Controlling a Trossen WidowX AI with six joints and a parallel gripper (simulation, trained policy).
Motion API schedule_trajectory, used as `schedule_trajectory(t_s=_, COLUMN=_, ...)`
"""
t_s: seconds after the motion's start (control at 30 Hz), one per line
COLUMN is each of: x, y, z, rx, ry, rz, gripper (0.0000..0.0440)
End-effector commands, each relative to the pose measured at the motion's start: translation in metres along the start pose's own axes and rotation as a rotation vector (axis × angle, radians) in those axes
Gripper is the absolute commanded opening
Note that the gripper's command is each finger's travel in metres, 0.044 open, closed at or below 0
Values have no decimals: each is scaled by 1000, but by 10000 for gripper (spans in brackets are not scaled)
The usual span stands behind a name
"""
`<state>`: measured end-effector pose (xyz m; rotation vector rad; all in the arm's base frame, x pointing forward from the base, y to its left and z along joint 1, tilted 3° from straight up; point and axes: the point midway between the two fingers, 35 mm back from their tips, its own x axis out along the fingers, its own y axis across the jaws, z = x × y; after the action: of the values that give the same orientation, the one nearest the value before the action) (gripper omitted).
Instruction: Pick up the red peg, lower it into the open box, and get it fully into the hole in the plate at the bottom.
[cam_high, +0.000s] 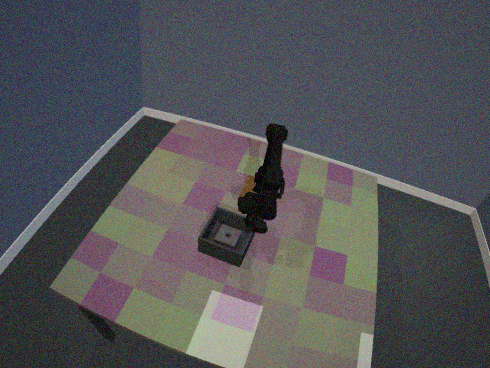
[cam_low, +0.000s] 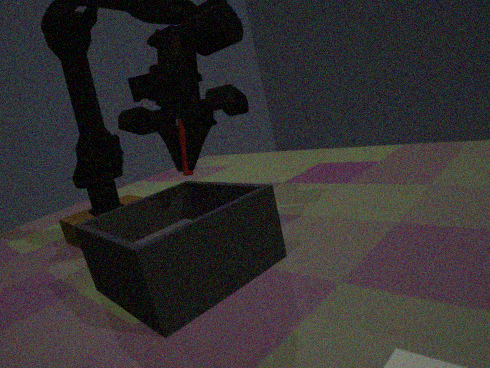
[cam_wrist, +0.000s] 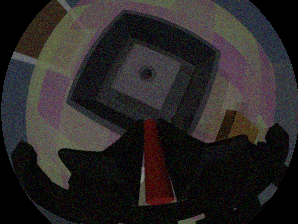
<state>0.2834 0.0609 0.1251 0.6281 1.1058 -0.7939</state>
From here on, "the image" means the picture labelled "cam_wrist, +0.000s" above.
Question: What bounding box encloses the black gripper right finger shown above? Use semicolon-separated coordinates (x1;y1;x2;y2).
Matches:
157;117;249;201

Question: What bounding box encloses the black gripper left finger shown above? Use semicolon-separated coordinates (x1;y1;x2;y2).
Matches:
59;119;144;205

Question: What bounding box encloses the red peg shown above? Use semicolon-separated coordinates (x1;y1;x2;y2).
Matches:
144;119;174;205

